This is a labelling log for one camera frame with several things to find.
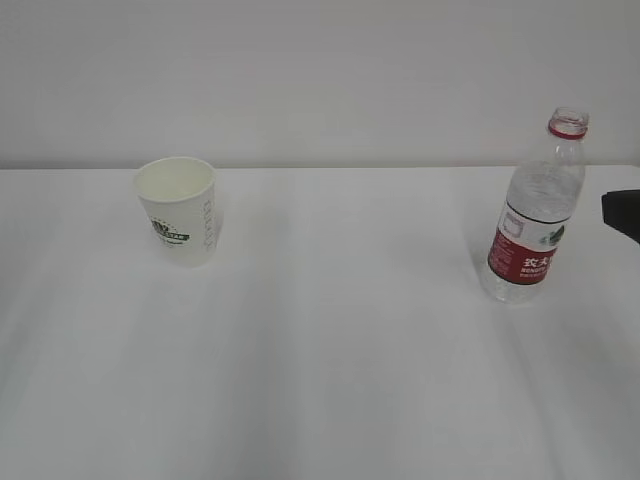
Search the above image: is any white paper cup green logo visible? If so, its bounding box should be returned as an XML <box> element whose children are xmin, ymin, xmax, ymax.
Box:
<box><xmin>134</xmin><ymin>157</ymin><xmax>217</xmax><ymax>267</ymax></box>

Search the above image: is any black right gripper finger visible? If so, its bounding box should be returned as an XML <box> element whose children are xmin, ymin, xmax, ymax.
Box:
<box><xmin>601</xmin><ymin>189</ymin><xmax>640</xmax><ymax>244</ymax></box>

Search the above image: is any clear water bottle red label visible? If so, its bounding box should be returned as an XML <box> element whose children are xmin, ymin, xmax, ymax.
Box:
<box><xmin>481</xmin><ymin>107</ymin><xmax>590</xmax><ymax>303</ymax></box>

